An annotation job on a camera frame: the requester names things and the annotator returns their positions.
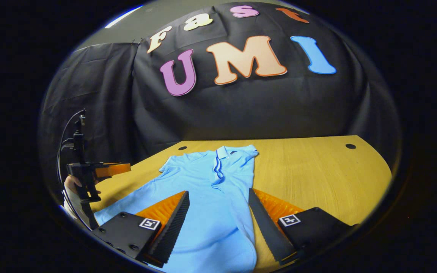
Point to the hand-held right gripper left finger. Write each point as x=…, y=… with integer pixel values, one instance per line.
x=173, y=231

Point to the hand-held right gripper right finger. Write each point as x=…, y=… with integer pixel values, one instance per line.
x=268, y=227

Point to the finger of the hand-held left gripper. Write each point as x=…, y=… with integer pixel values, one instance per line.
x=114, y=169

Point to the light blue T-shirt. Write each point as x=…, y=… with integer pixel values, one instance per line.
x=203, y=197

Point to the black backdrop cloth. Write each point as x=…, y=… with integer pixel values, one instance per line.
x=241, y=113

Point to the ceiling light panel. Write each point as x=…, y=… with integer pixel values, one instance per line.
x=121, y=17

